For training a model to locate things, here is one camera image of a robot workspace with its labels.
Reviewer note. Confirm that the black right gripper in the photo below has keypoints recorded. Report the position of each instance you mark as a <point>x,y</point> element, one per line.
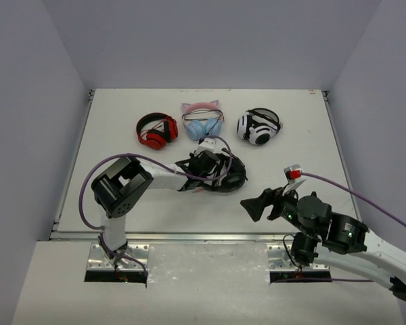
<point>255,207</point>

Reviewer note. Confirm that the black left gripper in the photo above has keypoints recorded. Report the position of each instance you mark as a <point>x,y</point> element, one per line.
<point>209,166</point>

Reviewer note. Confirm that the black headset with microphone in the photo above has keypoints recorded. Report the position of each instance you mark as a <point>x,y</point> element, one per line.
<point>233,175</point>

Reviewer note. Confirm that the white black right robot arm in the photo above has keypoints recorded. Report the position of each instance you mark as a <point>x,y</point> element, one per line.
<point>327,237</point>

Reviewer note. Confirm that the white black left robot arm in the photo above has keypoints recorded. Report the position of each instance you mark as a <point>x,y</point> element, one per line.
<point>118,189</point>

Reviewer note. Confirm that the blue pink cat-ear headphones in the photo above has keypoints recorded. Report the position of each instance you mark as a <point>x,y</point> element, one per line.
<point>202,118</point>

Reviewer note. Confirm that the red black headphones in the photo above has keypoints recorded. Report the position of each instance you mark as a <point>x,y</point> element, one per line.
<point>156,130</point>

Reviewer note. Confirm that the white black striped headphones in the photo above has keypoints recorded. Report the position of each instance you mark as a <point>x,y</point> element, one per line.
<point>258,126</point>

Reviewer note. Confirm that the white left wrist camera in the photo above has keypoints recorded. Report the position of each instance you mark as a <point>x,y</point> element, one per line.
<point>206,144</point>

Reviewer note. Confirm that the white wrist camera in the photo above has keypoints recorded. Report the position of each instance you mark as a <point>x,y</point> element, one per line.
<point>294,178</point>
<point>206,144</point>

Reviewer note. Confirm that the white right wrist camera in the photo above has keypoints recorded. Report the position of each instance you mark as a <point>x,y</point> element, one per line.
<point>294,178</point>

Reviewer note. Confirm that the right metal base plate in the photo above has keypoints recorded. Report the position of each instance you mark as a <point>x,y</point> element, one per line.
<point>279,261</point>

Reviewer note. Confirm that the metal base plate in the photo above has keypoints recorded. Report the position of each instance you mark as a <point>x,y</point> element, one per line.
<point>279,261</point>
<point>99,262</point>

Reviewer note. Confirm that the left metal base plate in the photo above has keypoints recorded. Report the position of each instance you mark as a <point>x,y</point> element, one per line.
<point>99,262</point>

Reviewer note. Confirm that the aluminium table edge rail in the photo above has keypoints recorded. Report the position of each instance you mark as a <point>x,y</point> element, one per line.
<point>176,237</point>

